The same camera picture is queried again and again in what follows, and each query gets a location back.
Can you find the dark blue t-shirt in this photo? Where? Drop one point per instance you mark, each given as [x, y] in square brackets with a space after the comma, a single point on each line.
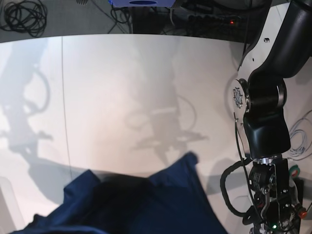
[171, 201]

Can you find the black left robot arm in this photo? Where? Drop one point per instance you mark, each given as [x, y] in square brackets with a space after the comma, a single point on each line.
[279, 51]

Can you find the blue box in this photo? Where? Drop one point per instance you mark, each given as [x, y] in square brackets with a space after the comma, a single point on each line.
[141, 3]

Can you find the green tape roll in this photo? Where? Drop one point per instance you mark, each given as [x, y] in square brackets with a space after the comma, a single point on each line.
[294, 171]

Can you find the clear plastic bottle red cap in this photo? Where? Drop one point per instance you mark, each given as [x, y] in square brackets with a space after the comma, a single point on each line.
[300, 210]

